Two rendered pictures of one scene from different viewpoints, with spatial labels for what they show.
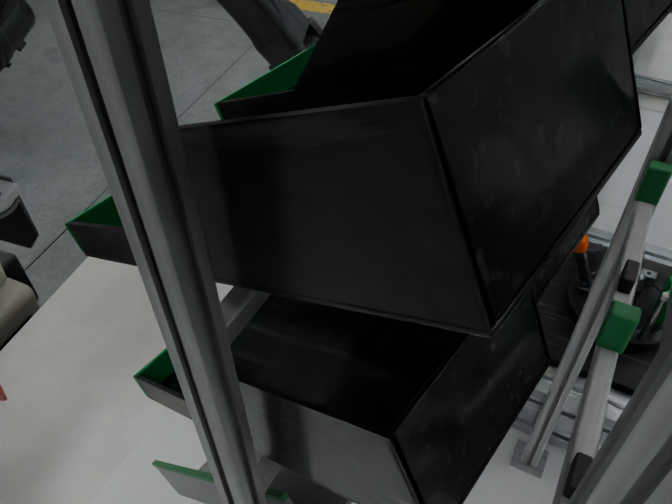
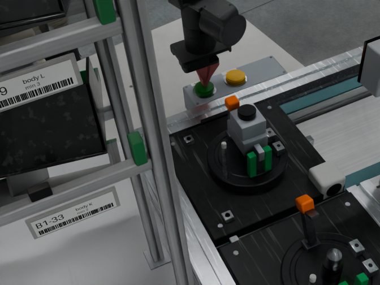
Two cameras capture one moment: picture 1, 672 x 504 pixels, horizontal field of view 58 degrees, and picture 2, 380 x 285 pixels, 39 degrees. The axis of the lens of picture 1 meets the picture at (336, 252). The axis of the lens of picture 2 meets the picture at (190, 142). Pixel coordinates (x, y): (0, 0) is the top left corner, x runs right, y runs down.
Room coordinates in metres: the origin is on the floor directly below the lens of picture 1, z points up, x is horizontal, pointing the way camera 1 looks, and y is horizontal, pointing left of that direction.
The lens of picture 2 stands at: (0.13, -0.51, 1.70)
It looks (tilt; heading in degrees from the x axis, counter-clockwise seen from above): 47 degrees down; 43
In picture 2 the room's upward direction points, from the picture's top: 7 degrees counter-clockwise
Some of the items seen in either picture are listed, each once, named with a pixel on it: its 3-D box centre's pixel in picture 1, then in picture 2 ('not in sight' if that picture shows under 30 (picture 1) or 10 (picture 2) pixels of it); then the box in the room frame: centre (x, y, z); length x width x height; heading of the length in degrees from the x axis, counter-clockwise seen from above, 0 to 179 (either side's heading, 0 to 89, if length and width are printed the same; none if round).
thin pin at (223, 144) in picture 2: not in sight; (224, 160); (0.58, -0.16, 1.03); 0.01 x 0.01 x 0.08
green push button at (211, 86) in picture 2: not in sight; (204, 90); (0.76, 0.02, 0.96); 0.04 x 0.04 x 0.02
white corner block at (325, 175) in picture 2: not in sight; (326, 180); (0.68, -0.29, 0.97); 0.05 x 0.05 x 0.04; 61
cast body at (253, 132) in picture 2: not in sight; (249, 129); (0.64, -0.17, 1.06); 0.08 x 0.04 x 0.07; 61
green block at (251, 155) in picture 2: not in sight; (251, 164); (0.61, -0.19, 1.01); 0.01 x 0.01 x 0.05; 61
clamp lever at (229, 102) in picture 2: not in sight; (234, 118); (0.66, -0.12, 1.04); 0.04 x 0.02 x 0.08; 61
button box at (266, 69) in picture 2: not in sight; (236, 90); (0.82, -0.01, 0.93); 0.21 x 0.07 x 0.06; 151
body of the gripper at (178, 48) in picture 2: not in sight; (199, 37); (0.76, 0.03, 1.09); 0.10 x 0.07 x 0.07; 151
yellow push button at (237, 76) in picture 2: not in sight; (235, 78); (0.82, -0.01, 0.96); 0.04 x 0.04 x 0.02
